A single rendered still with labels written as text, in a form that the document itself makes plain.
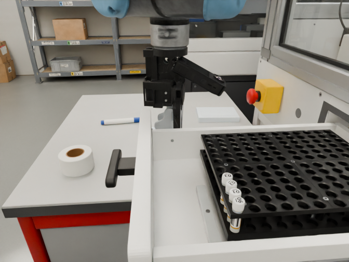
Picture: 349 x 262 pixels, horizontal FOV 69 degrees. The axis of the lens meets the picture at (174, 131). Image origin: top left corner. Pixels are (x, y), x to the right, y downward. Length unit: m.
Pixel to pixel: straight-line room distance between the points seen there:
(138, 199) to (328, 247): 0.18
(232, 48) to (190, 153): 0.74
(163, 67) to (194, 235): 0.33
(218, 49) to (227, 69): 0.10
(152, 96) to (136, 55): 3.99
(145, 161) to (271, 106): 0.44
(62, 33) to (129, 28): 1.02
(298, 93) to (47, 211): 0.57
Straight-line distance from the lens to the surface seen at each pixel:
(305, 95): 0.60
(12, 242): 1.64
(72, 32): 4.12
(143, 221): 0.23
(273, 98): 0.67
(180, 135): 0.44
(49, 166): 0.65
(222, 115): 0.80
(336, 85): 0.53
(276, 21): 0.74
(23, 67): 4.91
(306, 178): 0.36
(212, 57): 1.12
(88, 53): 4.57
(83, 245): 0.63
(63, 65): 4.25
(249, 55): 1.17
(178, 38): 0.50
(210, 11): 0.33
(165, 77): 0.53
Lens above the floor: 1.10
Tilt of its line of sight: 27 degrees down
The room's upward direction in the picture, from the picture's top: straight up
